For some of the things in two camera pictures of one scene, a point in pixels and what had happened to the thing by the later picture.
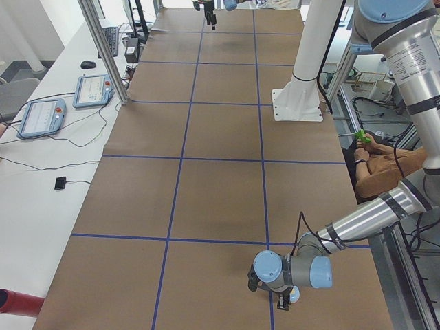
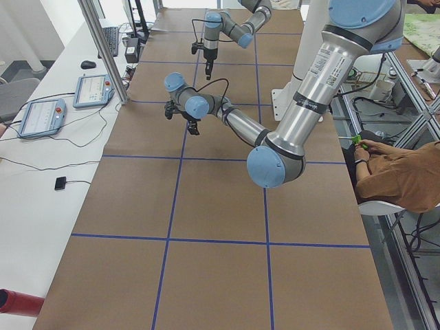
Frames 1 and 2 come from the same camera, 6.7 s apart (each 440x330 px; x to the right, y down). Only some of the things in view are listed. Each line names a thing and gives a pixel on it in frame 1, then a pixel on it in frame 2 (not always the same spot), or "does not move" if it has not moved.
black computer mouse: x=88 y=64 does not move
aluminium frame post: x=106 y=47 does not move
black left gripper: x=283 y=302 -> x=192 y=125
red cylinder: x=20 y=304 does not move
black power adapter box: x=132 y=49 does not move
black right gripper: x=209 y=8 -> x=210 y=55
